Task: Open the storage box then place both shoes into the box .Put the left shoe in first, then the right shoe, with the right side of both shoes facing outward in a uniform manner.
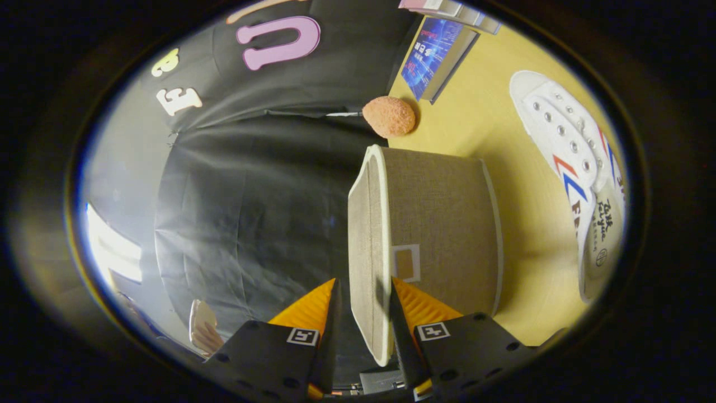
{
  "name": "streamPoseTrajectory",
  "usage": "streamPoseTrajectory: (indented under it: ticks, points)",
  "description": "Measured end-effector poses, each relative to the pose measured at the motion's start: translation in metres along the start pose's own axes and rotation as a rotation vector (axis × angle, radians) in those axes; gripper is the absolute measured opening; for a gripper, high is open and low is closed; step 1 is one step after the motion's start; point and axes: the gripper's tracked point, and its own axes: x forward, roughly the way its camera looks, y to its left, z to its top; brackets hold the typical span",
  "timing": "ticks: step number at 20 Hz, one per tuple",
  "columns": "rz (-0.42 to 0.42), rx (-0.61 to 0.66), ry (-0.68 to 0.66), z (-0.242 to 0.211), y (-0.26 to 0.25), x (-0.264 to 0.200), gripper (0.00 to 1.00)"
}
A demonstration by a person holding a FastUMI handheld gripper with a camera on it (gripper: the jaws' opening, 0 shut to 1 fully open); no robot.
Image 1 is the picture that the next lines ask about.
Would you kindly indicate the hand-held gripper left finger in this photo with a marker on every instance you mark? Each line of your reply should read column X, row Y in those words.
column 331, row 336

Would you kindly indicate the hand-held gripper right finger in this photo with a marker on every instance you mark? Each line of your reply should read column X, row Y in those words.
column 404, row 341

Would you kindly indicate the beige fabric storage box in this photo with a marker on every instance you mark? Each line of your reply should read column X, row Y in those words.
column 442, row 218

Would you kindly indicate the white striped canvas shoe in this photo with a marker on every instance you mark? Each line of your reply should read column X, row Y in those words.
column 565, row 134

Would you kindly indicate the pale pink striped object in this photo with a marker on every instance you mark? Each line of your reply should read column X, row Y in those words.
column 202, row 330

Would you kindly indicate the black backdrop cloth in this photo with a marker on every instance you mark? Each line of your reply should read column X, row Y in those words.
column 251, row 212

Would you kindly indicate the orange sponge ball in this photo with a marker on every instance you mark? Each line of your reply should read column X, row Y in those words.
column 390, row 116

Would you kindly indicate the blue cover book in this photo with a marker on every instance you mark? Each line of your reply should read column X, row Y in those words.
column 430, row 56

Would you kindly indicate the thick white-paged book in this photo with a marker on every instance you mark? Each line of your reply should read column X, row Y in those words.
column 475, row 19

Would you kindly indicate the pink cover book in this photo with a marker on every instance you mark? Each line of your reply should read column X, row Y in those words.
column 425, row 4

